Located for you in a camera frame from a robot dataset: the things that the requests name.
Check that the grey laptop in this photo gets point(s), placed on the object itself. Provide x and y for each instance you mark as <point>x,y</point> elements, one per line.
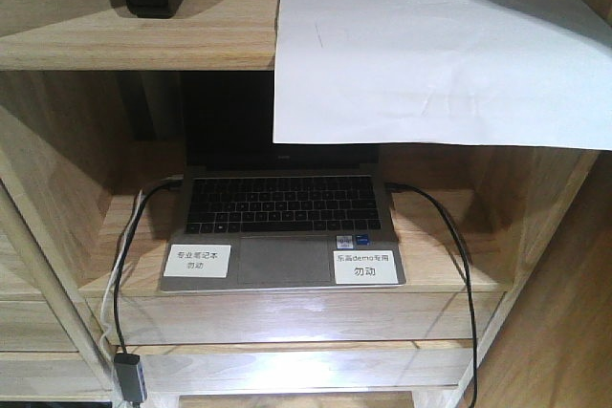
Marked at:
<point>283,208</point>

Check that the white laptop label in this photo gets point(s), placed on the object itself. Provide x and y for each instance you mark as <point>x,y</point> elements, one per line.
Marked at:
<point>199,261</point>
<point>365,267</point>

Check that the white paper sheet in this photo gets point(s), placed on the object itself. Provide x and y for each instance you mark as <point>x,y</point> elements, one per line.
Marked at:
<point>472,72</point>

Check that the white left laptop label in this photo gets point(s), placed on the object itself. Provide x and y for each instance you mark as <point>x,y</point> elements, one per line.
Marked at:
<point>199,261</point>

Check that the white right laptop label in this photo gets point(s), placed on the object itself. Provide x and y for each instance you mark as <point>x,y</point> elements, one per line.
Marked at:
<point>365,267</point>

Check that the wooden shelf unit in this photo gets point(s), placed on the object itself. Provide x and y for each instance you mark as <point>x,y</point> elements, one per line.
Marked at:
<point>536,221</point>

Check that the grey USB hub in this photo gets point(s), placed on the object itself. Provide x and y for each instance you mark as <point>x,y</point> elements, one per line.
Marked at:
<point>130,375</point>

